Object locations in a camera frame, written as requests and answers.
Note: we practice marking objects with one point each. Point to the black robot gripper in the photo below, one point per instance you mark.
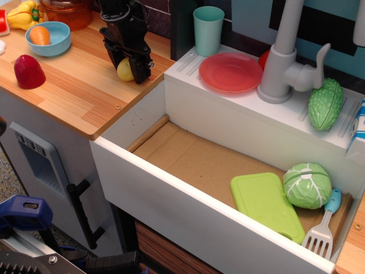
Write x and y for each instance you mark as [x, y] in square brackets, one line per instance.
[124, 36]

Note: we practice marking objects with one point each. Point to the grey toy faucet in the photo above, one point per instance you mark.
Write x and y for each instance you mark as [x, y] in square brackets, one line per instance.
[282, 72]

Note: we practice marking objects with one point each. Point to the lime green cutting board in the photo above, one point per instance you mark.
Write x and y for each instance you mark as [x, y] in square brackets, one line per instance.
[261, 197]

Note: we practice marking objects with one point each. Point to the grey toy oven door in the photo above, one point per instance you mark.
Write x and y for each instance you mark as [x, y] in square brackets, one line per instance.
[44, 161]

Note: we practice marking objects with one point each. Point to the yellow toy potato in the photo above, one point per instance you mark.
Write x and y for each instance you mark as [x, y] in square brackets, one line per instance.
[124, 71]

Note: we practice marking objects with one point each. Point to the blue clamp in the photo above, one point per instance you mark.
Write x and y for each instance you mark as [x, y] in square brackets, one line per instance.
[25, 213]

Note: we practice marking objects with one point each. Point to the grey spatula blue handle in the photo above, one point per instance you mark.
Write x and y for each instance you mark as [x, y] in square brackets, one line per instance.
[319, 238]

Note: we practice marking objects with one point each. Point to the white toy sink basin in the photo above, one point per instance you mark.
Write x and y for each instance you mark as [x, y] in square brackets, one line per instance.
[280, 135]

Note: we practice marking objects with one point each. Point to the blue white milk carton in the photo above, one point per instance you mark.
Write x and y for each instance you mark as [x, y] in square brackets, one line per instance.
[355, 151]

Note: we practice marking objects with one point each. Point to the green toy cabbage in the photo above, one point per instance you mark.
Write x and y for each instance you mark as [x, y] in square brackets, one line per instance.
[307, 185]

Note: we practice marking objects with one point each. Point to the yellow toy bell pepper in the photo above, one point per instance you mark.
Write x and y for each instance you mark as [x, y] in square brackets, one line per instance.
[25, 15]

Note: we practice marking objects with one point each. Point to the blue plastic bowl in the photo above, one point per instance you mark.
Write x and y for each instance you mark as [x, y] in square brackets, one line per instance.
[60, 39]

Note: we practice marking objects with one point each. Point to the orange toy carrot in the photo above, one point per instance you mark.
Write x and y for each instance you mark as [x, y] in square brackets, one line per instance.
[40, 35]

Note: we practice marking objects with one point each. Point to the red white toy item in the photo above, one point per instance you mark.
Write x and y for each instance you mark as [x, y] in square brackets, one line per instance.
[4, 25]

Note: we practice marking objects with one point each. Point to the red toy tomato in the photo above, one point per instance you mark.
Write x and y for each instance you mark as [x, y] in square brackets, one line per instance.
[263, 59]

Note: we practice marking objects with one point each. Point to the teal plastic cup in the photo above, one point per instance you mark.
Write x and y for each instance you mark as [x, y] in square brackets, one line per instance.
[208, 22]

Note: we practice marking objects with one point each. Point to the brown cardboard sheet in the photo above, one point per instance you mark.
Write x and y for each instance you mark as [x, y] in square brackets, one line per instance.
[205, 165]

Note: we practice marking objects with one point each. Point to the orange transparent pot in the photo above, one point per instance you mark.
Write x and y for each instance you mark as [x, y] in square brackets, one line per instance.
[75, 14]

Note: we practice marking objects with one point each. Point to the pink plastic plate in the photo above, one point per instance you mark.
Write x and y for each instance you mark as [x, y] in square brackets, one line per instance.
[231, 72]

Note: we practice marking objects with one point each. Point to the dark red toy vegetable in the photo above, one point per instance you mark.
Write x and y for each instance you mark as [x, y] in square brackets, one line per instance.
[28, 72]

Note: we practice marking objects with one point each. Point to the black cabinet door handle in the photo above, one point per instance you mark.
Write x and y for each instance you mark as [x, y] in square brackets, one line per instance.
[74, 193]

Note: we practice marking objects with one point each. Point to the green toy bitter gourd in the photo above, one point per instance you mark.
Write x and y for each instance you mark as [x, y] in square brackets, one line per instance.
[325, 104]

